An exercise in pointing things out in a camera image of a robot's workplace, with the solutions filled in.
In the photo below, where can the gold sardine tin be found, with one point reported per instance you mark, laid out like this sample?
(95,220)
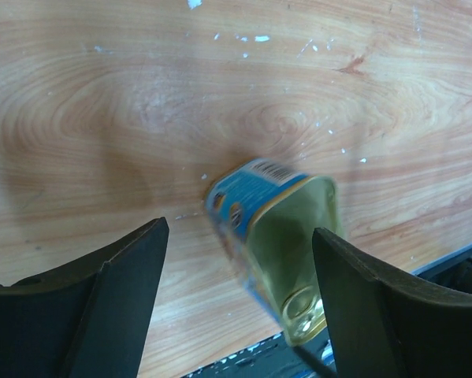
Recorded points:
(265,214)

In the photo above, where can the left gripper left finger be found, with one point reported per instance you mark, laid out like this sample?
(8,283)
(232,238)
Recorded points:
(86,318)

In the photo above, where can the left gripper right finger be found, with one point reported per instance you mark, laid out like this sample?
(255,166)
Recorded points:
(385,322)

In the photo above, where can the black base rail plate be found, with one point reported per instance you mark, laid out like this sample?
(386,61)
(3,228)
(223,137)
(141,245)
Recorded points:
(272,357)

